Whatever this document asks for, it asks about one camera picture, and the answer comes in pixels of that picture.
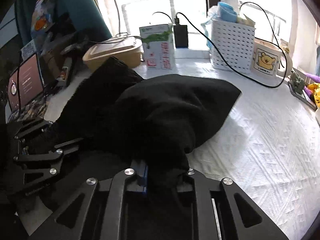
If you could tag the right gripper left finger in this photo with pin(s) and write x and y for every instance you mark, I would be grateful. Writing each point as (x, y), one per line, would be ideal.
(96, 210)

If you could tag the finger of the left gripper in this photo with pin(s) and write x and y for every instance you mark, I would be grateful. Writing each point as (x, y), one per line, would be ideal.
(35, 164)

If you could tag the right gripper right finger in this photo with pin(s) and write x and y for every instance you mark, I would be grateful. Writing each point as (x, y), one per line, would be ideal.
(222, 210)

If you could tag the black pants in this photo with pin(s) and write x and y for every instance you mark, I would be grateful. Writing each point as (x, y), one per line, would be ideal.
(122, 117)

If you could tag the plaid checkered cloth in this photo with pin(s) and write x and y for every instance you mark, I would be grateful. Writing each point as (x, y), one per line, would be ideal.
(36, 109)

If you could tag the tablet with orange screen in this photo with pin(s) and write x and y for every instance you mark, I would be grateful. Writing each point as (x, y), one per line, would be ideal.
(25, 84)

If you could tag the colourful snack bag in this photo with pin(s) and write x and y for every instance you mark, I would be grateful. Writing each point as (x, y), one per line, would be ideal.
(42, 18)

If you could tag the tan lidded storage box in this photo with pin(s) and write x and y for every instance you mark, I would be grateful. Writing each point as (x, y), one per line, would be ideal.
(126, 48)

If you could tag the teal curtain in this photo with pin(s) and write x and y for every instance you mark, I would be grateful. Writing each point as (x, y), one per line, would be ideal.
(84, 14)

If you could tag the small green figurine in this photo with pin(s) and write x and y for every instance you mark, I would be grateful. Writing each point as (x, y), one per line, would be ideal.
(297, 83)

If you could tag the yellow plush toy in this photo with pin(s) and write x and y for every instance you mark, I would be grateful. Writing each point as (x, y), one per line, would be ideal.
(315, 89)

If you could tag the green white carton box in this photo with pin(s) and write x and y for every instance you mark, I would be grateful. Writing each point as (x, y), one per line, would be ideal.
(158, 47)

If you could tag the cream bear mug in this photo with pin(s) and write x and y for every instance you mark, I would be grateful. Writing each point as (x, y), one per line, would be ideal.
(269, 60)

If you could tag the white perforated plastic basket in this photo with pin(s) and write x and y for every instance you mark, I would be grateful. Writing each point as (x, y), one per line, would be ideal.
(233, 46)

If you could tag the black power adapter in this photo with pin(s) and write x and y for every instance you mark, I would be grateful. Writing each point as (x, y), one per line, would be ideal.
(180, 34)

